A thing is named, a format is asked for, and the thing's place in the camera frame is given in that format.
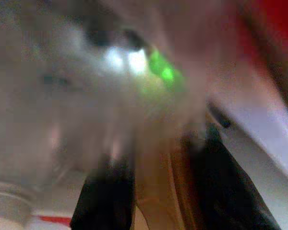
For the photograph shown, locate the bright green item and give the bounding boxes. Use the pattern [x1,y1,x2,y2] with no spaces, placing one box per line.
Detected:
[147,49,186,92]

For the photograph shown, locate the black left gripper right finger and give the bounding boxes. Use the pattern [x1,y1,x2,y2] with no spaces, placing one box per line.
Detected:
[182,124,281,230]

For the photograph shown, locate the orange plastic bowl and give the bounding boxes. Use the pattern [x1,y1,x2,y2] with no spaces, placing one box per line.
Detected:
[134,150,197,230]

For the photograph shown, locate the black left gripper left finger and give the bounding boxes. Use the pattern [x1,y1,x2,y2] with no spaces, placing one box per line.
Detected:
[69,162,137,230]

